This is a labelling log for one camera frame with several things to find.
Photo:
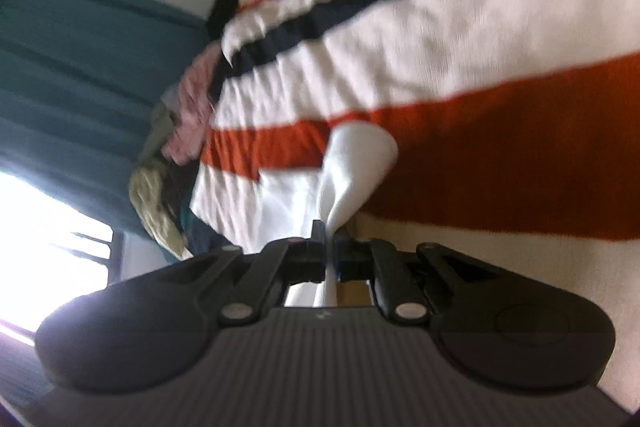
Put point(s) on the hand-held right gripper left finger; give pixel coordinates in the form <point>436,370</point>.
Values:
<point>307,259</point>

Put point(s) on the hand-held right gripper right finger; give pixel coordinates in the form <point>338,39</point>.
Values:
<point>350,259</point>

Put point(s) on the white garment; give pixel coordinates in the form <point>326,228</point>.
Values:
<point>357,172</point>

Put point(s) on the yellow-green patterned cloth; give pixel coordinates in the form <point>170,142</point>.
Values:
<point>152,202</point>

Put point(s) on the pink cloth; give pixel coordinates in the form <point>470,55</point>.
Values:
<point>192,107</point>

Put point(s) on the striped blanket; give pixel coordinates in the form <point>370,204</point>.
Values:
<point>450,72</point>

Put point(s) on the dark cloth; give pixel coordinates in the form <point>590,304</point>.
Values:
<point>226,2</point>

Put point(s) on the teal curtain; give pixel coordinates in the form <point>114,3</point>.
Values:
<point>75,92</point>

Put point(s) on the window frame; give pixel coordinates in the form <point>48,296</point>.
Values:
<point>95,252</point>

